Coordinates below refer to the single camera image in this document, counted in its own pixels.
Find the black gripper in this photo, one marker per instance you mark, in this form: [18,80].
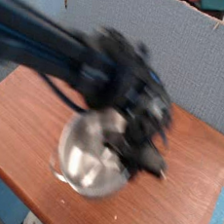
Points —
[146,107]

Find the stainless steel pot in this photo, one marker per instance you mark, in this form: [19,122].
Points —
[82,159]

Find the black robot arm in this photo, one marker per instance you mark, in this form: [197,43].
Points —
[93,73]

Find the grey fabric partition panel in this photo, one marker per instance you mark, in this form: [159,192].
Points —
[186,47]

